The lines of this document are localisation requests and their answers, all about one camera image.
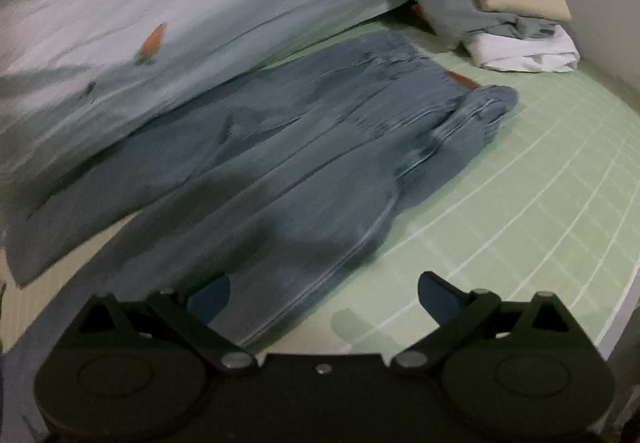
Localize blue denim jeans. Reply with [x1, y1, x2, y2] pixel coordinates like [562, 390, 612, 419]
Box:
[6, 32, 518, 354]

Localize grey folded garment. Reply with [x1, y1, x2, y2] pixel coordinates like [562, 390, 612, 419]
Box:
[416, 0, 559, 50]

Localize green grid mat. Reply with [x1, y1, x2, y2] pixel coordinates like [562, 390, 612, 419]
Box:
[1, 24, 639, 366]

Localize white folded garment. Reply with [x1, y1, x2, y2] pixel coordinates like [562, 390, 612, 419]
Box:
[463, 25, 580, 73]

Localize light blue carrot-print sheet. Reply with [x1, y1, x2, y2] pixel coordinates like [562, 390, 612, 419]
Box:
[1, 0, 406, 195]

